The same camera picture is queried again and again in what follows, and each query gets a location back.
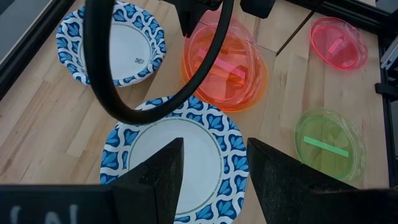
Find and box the translucent pink plastic plate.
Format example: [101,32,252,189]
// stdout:
[183,14,261,102]
[309,16,369,71]

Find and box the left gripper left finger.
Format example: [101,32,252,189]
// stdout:
[111,137,185,224]

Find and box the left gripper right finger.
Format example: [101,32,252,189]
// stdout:
[248,138,357,224]

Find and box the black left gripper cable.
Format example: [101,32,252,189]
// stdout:
[83,0,235,126]

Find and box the translucent orange plastic plate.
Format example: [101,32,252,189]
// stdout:
[179,21,269,113]

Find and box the translucent green plastic plate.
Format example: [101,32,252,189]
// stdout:
[294,107,368,184]

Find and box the blue patterned paper plate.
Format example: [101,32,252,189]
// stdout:
[55,0,167,88]
[99,94,250,224]

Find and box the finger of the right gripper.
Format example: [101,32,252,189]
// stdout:
[169,0,224,38]
[239,0,277,19]

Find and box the silver aluminium extrusion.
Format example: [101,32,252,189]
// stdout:
[381,43,398,71]

